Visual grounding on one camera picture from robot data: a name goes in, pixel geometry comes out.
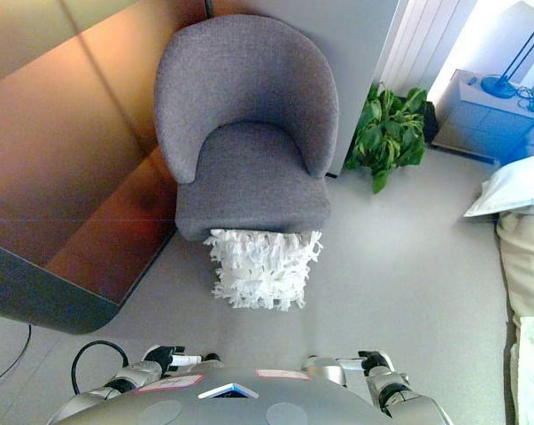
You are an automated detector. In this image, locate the blue desk lamp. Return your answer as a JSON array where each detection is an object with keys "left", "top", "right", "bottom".
[{"left": 479, "top": 12, "right": 534, "bottom": 99}]

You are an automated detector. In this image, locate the white radiator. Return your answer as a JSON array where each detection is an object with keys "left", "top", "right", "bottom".
[{"left": 379, "top": 0, "right": 478, "bottom": 92}]

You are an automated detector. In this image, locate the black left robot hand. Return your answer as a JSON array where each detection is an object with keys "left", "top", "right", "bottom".
[{"left": 143, "top": 344, "right": 202, "bottom": 377}]

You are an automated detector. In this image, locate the white fringed pillow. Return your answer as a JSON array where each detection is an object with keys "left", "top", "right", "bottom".
[{"left": 203, "top": 228, "right": 324, "bottom": 313}]

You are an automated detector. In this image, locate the brown wooden table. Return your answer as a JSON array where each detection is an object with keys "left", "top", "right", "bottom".
[{"left": 0, "top": 0, "right": 210, "bottom": 336}]

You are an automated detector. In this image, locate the silver robot torso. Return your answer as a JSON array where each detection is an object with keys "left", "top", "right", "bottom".
[{"left": 44, "top": 367, "right": 427, "bottom": 425}]

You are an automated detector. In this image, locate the grey fabric armchair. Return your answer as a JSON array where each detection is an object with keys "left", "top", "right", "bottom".
[{"left": 153, "top": 16, "right": 340, "bottom": 243}]

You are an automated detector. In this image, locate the white nightstand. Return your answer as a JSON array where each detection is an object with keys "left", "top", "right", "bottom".
[{"left": 430, "top": 68, "right": 534, "bottom": 161}]

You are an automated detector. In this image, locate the white bed pillow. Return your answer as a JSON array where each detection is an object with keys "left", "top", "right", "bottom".
[{"left": 463, "top": 152, "right": 534, "bottom": 218}]

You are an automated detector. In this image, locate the black plant pot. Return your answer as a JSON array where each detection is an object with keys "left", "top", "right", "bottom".
[{"left": 421, "top": 100, "right": 440, "bottom": 143}]

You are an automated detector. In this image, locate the thin black floor cable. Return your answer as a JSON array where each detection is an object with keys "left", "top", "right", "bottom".
[{"left": 0, "top": 324, "right": 33, "bottom": 393}]

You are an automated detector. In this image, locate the green potted plant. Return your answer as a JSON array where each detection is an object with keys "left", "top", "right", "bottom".
[{"left": 342, "top": 82, "right": 429, "bottom": 195}]

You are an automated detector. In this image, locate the beige bed cover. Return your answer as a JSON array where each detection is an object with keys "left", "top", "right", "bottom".
[{"left": 495, "top": 207, "right": 534, "bottom": 425}]

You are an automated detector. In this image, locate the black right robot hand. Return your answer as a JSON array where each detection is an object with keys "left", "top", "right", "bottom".
[{"left": 357, "top": 350, "right": 392, "bottom": 377}]

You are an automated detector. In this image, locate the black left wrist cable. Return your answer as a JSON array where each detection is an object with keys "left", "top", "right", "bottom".
[{"left": 70, "top": 339, "right": 130, "bottom": 395}]

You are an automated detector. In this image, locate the dark tangled lamp cable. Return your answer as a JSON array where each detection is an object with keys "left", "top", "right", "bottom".
[{"left": 514, "top": 84, "right": 534, "bottom": 117}]

